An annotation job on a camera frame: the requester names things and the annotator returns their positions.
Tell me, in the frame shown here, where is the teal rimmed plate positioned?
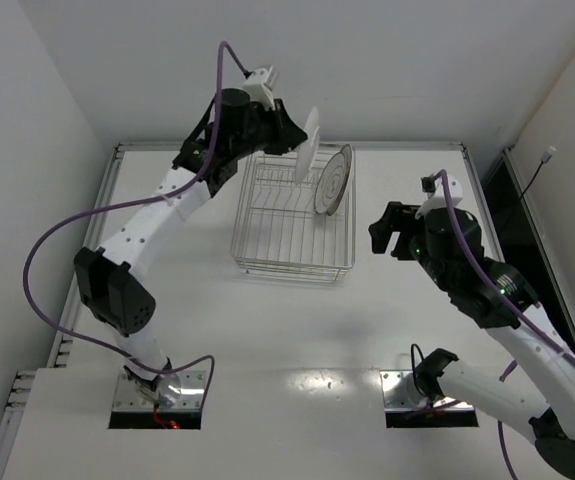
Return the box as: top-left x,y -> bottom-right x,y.
294,107 -> 320,185

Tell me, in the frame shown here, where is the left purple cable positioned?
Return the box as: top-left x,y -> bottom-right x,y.
21,41 -> 216,406

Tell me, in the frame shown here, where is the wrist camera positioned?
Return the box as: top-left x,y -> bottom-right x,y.
415,171 -> 463,219
242,65 -> 278,110

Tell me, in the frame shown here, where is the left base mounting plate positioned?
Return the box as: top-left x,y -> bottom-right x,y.
112,370 -> 207,413

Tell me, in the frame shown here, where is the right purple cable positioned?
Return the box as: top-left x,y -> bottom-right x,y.
434,168 -> 575,480

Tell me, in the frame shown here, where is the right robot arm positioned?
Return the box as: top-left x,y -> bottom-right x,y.
368,201 -> 575,479

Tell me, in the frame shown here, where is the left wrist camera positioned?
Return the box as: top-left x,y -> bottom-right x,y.
242,65 -> 278,110

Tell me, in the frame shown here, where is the base mounting plate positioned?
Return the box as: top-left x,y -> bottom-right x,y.
380,370 -> 475,413
112,370 -> 207,413

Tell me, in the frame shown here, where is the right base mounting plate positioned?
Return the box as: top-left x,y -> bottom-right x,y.
380,370 -> 475,413

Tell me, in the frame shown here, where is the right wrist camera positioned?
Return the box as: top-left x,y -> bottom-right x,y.
415,171 -> 463,219

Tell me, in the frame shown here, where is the black rimmed white plate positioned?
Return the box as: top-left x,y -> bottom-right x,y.
314,151 -> 345,216

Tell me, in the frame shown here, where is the purple cable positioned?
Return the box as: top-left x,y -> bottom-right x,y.
21,41 -> 216,406
434,168 -> 575,480

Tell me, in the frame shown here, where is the orange sunburst plate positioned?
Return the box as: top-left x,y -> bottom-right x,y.
336,144 -> 355,207

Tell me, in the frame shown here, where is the wire dish rack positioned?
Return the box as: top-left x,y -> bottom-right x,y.
230,144 -> 356,283

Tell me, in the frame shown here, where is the black wall cable white plug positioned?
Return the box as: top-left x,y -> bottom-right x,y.
519,145 -> 557,202

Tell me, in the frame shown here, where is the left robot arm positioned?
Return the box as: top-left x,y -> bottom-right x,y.
74,88 -> 320,406

